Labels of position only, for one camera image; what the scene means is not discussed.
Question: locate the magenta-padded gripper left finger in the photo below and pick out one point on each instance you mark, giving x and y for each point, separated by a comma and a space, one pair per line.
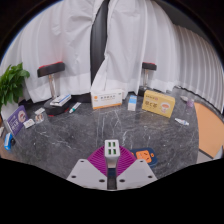
83, 173

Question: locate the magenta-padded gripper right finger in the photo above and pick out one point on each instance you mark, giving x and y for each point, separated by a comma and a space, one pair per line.
140, 173

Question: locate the white charger block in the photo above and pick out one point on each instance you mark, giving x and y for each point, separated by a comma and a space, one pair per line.
112, 150

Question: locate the white pen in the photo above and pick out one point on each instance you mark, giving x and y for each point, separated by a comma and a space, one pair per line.
75, 107

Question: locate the white tube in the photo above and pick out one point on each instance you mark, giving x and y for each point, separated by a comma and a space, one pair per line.
181, 121

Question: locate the small printed card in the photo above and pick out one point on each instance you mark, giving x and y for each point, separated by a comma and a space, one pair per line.
39, 111
29, 123
39, 118

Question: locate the small blue white box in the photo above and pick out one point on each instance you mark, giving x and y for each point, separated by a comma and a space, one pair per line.
132, 103

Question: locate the yellow box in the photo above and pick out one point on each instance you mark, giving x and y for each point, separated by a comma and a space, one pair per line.
158, 103

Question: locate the flat white blue box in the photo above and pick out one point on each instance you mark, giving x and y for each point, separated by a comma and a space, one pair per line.
60, 100

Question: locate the white box orange stripe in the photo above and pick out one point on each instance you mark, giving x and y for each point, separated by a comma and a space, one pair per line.
106, 99

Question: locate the orange chair grey seat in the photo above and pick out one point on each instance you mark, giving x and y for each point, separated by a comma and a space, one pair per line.
210, 128

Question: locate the purple box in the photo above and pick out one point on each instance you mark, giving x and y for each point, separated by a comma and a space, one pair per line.
16, 120

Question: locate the small purple cup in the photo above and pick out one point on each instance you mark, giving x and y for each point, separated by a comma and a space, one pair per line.
190, 103

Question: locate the small white packet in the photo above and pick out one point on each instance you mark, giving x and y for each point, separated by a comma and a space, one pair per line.
184, 98

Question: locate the red-topped black stool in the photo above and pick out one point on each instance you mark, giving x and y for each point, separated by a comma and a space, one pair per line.
50, 69
149, 66

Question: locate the green potted plant white pot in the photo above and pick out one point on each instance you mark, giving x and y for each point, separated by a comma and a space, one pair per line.
11, 83

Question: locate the white curtain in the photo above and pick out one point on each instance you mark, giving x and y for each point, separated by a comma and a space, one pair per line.
56, 40
156, 43

